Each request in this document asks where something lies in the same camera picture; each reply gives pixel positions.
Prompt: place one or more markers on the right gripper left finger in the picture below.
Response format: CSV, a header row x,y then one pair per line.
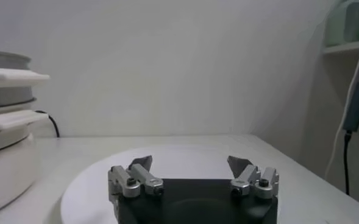
x,y
136,181

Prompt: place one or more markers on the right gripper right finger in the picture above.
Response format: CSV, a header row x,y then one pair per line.
x,y
252,179

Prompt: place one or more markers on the stainless steel steamer basket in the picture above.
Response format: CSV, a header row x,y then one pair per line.
x,y
8,77

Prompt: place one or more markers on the round white plate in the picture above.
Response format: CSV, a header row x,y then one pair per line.
x,y
182,164

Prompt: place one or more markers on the white electric cooking pot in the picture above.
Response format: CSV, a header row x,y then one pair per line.
x,y
5,170

